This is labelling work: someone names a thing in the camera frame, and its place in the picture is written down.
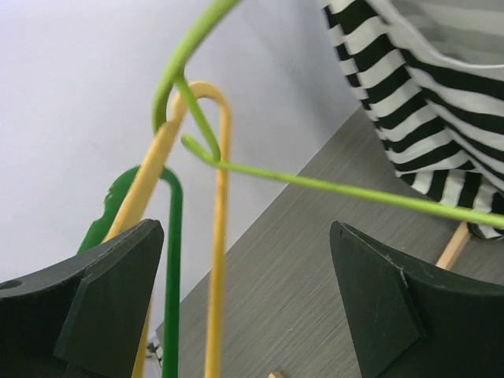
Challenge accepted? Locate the green velvet hanger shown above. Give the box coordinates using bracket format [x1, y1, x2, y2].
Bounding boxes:
[77, 165, 183, 378]

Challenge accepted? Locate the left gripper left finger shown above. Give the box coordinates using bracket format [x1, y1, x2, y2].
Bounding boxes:
[1, 219, 164, 377]

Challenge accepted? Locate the neon yellow hanger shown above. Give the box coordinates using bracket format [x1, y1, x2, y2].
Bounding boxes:
[151, 1, 503, 228]

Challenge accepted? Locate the orange yellow hanger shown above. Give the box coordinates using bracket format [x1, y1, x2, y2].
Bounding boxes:
[106, 82, 231, 378]

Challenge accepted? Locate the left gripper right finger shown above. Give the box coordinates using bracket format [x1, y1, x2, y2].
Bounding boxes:
[330, 222, 503, 377]

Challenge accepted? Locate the striped black white tank top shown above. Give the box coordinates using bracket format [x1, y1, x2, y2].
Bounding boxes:
[321, 0, 504, 240]

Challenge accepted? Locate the wooden clothes rack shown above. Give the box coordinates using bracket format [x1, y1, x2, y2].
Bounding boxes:
[267, 222, 473, 378]

